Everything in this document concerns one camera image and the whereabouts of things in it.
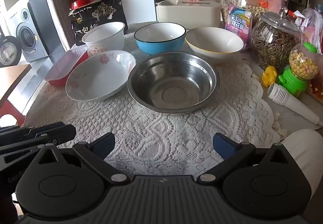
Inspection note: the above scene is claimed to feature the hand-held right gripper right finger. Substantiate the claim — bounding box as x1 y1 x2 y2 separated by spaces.
197 133 290 184

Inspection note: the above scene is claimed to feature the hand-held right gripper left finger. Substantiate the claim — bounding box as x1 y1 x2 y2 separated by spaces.
37 132 128 184

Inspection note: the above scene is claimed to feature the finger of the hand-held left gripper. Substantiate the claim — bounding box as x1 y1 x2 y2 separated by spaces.
0 126 35 145
0 123 77 157

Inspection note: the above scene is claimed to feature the white floral plate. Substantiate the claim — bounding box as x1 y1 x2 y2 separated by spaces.
66 50 137 102

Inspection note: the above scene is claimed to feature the stainless steel bowl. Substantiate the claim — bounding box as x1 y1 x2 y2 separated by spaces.
127 51 220 114

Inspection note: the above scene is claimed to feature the white paper bowl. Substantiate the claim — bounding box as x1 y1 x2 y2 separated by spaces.
81 22 126 56

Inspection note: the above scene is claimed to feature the white bowl with yellow underside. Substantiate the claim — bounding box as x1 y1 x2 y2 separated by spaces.
185 27 245 59

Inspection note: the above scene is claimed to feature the blue enamel bowl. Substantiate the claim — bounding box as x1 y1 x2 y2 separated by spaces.
134 22 186 55

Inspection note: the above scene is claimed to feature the red stool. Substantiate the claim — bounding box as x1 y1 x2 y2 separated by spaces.
0 99 26 126

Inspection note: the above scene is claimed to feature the white lace tablecloth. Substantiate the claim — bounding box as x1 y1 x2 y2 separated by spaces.
24 21 282 176

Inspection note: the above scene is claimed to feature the red rectangular plastic container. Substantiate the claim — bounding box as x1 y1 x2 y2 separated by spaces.
45 49 89 87

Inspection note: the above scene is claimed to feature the white toy microphone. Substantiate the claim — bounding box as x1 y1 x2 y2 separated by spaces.
267 83 323 126

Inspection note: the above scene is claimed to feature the yellow rubber duck toy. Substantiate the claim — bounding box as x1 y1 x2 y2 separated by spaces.
262 66 278 88

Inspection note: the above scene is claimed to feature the round black framed object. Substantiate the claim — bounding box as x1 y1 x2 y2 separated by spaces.
0 36 23 68

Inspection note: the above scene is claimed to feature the green gumball dispenser toy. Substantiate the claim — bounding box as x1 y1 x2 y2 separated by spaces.
278 42 320 98

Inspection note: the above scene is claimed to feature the white washing machine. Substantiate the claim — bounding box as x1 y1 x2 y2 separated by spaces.
5 0 49 63

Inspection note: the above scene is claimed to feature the glass jar of sunflower seeds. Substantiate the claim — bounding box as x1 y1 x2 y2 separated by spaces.
250 6 303 71

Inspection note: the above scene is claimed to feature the pink marshmallow bag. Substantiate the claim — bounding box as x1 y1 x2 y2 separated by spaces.
224 4 253 50

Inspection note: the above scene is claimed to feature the black tea package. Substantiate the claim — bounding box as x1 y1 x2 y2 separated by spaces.
69 0 128 47

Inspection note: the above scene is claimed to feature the cream tissue box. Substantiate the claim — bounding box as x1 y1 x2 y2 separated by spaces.
156 0 222 30

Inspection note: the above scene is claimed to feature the pink plastic bag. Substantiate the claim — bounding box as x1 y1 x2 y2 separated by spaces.
300 8 323 53

